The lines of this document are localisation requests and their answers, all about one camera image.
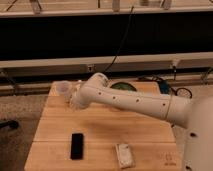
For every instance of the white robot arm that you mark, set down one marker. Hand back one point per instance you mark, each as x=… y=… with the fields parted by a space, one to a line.
x=195 y=115

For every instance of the blue object with cables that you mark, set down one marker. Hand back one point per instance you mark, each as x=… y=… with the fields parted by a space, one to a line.
x=166 y=88

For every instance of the green bowl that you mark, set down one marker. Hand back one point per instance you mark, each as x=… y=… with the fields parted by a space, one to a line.
x=123 y=86

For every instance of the white wrapped packet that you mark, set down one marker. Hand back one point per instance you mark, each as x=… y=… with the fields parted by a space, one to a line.
x=124 y=156

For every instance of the black smartphone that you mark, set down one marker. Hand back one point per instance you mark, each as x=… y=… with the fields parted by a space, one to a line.
x=77 y=144

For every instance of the clear plastic cup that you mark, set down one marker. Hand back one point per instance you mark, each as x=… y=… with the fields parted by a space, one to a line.
x=64 y=89

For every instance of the black chair base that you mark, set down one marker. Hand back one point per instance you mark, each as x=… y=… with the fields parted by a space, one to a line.
x=11 y=123

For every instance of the small clear plastic bottle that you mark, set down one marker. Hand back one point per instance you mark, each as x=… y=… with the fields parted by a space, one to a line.
x=74 y=100

